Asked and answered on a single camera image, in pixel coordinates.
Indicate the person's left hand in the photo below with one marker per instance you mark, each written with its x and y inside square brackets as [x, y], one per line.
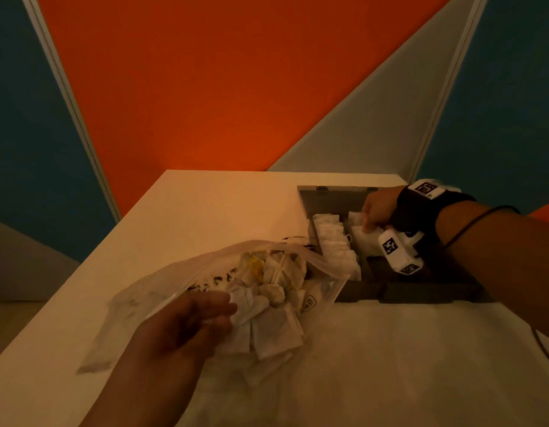
[167, 351]

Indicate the person's right hand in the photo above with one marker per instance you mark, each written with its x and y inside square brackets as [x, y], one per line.
[381, 208]

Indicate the dark compartment organizer box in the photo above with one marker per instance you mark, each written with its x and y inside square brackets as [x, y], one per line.
[328, 200]

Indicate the clear plastic bag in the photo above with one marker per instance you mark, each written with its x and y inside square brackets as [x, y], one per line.
[145, 297]

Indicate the row of tea bags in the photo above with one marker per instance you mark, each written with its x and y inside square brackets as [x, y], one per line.
[337, 249]

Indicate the pile of paper tea bags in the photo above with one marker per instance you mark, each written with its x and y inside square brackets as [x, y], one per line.
[274, 333]

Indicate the person's right forearm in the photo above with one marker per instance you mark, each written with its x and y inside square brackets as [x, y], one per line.
[501, 262]

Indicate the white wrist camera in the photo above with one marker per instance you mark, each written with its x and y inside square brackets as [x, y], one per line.
[408, 242]

